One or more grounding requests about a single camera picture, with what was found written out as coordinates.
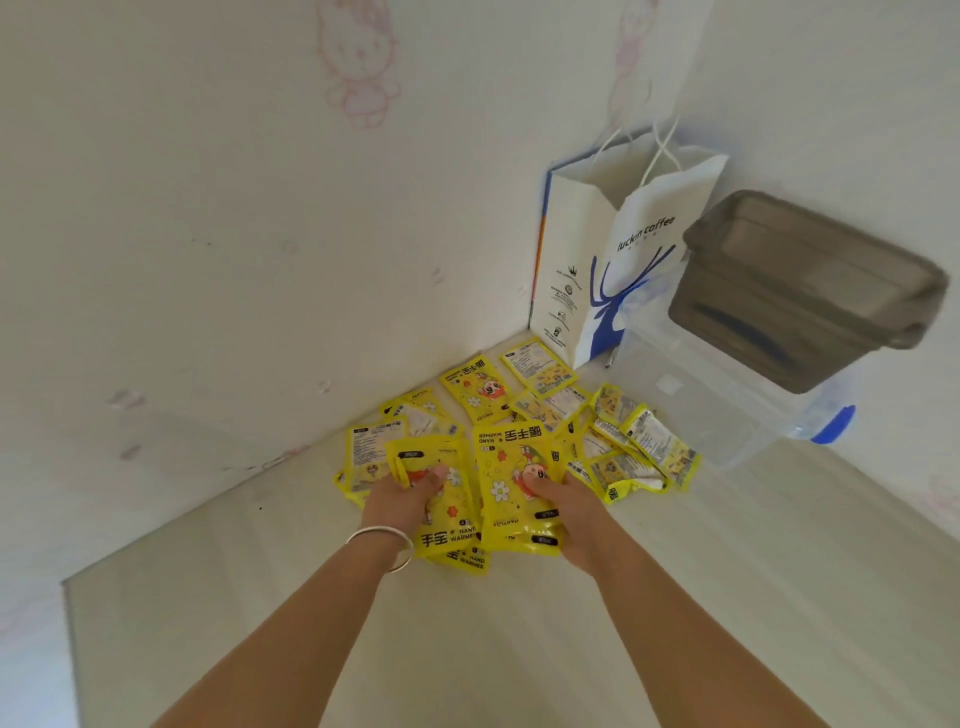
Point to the person's left hand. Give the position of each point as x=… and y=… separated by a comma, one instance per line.
x=394, y=506

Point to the person's right hand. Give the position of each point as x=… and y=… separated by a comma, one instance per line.
x=589, y=532

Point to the grey translucent plastic box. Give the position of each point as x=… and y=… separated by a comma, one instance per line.
x=787, y=300

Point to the clear plastic storage box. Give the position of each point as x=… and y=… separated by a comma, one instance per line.
x=697, y=405

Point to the light wooden table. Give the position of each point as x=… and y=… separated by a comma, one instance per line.
x=750, y=600

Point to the white paper bag blue deer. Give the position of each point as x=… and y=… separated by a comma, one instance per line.
x=570, y=247

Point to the person's left forearm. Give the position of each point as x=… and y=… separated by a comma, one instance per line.
x=300, y=645

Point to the person's right forearm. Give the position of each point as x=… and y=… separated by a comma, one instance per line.
x=690, y=652

